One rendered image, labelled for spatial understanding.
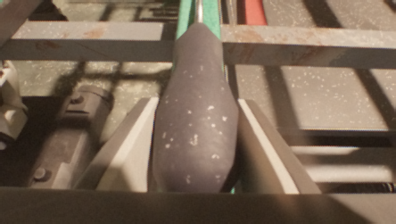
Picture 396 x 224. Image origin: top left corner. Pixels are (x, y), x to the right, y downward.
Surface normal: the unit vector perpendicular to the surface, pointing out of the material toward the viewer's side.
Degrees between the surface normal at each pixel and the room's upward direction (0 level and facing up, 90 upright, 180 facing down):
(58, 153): 0
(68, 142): 0
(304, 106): 0
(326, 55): 90
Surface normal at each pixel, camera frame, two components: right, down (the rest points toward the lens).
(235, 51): -0.01, 0.83
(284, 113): 0.02, -0.55
